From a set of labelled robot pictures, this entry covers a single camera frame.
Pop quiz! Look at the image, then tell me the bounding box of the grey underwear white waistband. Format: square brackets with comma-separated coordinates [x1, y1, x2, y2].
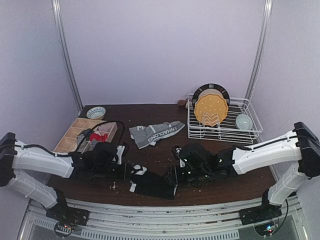
[76, 134, 87, 153]

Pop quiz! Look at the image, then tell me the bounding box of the wooden compartment organizer box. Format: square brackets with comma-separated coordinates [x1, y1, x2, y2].
[53, 118, 118, 154]

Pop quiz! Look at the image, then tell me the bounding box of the black underwear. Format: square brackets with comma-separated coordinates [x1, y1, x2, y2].
[129, 164, 178, 200]

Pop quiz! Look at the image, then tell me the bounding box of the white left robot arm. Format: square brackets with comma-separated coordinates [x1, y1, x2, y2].
[0, 132, 133, 212]

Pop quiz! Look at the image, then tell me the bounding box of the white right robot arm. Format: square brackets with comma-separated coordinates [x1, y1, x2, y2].
[164, 122, 320, 207]

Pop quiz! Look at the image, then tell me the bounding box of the grey striped rolled underwear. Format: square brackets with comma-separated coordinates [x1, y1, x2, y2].
[89, 139, 99, 151]

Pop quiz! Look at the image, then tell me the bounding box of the red rolled underwear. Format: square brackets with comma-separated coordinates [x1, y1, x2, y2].
[89, 133, 108, 143]

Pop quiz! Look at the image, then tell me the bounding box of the dark striped rolled underwear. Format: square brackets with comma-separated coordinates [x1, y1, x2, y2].
[79, 128, 94, 141]

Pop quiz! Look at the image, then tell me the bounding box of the pink beige rolled underwear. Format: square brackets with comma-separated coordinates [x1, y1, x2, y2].
[97, 123, 112, 133]

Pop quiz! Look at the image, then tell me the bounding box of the blue yellow patterned bowl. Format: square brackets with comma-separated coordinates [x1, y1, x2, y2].
[86, 106, 106, 120]

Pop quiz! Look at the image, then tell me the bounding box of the yellow scalloped plate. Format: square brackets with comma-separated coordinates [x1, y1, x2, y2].
[193, 93, 229, 127]

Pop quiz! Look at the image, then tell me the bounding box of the brown cloth item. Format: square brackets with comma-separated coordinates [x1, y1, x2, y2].
[177, 99, 188, 107]

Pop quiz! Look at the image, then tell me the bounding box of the pale green glass bowl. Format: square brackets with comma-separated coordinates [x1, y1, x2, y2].
[235, 114, 253, 130]

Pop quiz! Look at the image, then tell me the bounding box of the black rimmed plate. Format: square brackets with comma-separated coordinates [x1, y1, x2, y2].
[191, 83, 230, 108]

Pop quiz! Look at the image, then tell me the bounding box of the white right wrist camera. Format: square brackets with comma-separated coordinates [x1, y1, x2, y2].
[173, 146, 185, 168]

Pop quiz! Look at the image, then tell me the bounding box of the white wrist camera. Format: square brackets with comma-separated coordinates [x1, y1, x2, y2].
[116, 145, 126, 165]
[173, 146, 185, 168]

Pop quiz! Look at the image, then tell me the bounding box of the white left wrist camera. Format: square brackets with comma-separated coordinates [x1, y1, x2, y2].
[116, 145, 126, 165]

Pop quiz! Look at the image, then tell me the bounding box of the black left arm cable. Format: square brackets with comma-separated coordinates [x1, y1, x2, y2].
[13, 120, 126, 158]

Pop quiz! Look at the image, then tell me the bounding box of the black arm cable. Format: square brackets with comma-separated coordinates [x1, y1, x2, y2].
[234, 132, 313, 226]
[13, 120, 126, 158]

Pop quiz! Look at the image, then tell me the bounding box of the white wire dish rack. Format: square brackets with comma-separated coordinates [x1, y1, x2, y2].
[187, 93, 263, 145]

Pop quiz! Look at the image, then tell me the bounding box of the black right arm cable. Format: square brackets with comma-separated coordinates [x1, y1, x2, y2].
[234, 132, 313, 226]

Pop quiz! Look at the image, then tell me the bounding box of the aluminium rail front frame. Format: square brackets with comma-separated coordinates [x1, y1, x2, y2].
[17, 196, 312, 240]

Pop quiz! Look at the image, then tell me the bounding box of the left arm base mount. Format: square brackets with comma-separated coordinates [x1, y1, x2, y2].
[44, 188, 90, 240]

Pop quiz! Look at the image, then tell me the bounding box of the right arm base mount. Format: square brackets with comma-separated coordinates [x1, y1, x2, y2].
[239, 189, 282, 237]

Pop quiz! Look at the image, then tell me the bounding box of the left aluminium corner post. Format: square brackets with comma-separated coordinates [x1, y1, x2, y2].
[51, 0, 84, 112]

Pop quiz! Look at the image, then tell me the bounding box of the aluminium corner post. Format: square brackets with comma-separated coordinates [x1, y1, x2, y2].
[51, 0, 84, 112]
[245, 0, 273, 100]

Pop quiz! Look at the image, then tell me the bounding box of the right aluminium corner post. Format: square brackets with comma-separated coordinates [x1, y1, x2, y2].
[245, 0, 273, 100]

